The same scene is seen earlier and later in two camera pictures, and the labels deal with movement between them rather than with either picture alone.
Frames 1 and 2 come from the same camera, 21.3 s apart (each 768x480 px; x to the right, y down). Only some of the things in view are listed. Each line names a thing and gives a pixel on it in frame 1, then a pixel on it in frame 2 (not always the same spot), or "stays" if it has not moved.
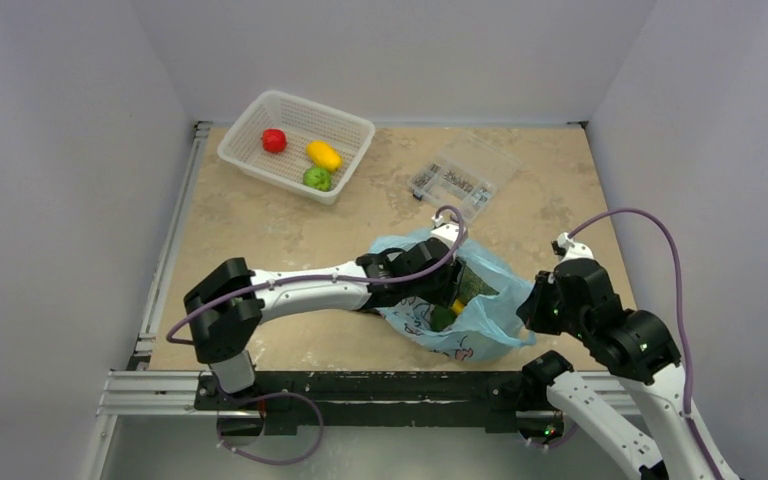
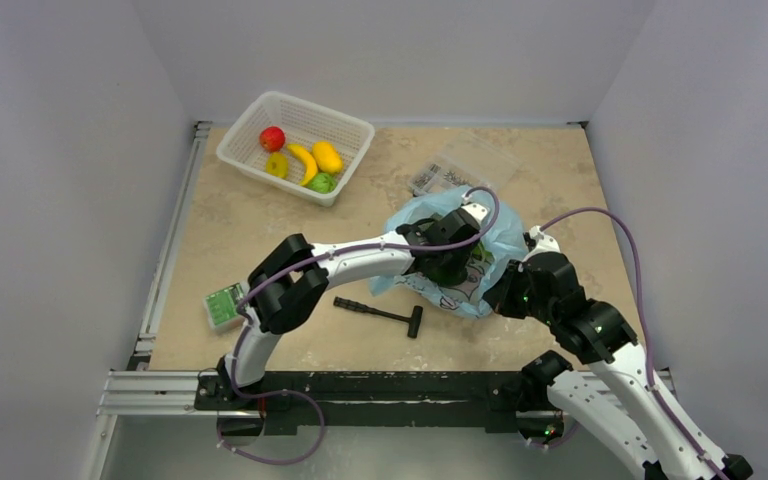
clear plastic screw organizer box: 463,176 stays
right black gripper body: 537,302 to 502,295
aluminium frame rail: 135,390 stays
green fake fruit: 318,178 stays
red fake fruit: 274,140 stays
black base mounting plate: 347,399 stays
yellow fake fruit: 323,155 stays
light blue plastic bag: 486,328 to 505,244
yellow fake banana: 458,306 to 308,160
